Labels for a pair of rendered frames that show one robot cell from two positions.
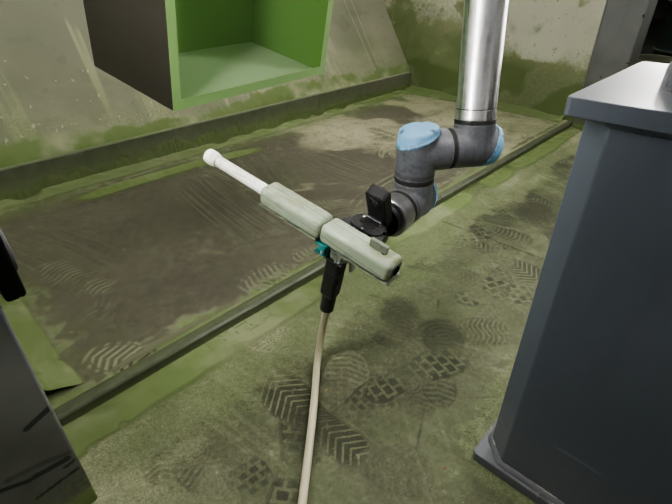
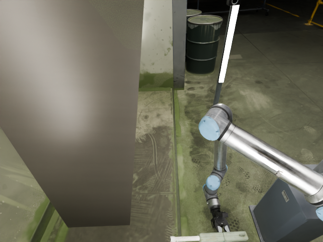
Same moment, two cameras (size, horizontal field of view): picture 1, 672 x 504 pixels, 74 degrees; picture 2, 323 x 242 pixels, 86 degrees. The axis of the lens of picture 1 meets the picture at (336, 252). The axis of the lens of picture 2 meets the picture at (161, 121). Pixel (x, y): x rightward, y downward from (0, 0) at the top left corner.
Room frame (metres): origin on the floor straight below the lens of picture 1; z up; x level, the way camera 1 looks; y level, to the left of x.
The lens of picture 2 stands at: (0.71, 0.44, 1.61)
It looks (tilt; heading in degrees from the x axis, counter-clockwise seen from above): 42 degrees down; 321
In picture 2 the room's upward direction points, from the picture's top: 5 degrees counter-clockwise
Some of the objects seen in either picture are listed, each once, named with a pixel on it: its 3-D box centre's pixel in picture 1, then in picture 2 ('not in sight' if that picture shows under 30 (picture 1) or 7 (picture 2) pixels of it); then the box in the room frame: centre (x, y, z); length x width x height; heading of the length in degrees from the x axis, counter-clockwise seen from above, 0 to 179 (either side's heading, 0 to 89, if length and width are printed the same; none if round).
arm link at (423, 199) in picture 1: (410, 200); (210, 192); (0.96, -0.18, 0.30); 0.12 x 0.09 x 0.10; 144
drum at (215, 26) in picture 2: not in sight; (202, 46); (2.67, -2.24, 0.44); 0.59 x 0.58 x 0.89; 151
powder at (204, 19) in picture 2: not in sight; (204, 20); (2.68, -2.24, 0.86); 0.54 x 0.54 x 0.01
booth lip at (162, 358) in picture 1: (438, 200); (175, 154); (1.53, -0.39, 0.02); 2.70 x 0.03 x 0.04; 137
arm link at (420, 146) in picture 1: (421, 153); (212, 184); (0.96, -0.19, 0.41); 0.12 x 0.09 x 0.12; 103
